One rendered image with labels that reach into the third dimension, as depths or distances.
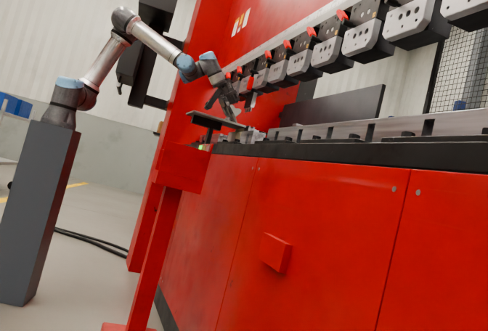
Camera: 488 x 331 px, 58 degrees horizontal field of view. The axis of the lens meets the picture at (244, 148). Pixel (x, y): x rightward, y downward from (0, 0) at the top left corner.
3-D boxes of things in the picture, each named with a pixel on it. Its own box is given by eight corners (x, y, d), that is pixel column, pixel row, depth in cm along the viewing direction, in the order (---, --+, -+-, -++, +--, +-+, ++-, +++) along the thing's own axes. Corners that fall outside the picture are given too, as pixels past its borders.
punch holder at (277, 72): (266, 83, 188) (275, 46, 190) (283, 88, 191) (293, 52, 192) (279, 78, 174) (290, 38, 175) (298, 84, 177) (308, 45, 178)
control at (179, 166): (148, 179, 165) (160, 133, 166) (189, 189, 170) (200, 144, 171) (155, 184, 146) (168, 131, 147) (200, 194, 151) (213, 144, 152)
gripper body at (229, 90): (240, 100, 211) (230, 78, 210) (225, 107, 209) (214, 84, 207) (235, 101, 218) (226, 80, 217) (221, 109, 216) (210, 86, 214)
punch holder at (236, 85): (226, 97, 245) (234, 69, 247) (240, 101, 248) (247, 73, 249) (234, 94, 231) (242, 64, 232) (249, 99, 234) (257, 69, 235)
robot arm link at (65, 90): (44, 99, 193) (53, 70, 194) (59, 105, 206) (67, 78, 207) (70, 106, 192) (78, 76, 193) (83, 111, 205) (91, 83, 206)
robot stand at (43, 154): (-23, 298, 182) (30, 118, 187) (-5, 287, 199) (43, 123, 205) (22, 307, 184) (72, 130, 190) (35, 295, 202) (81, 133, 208)
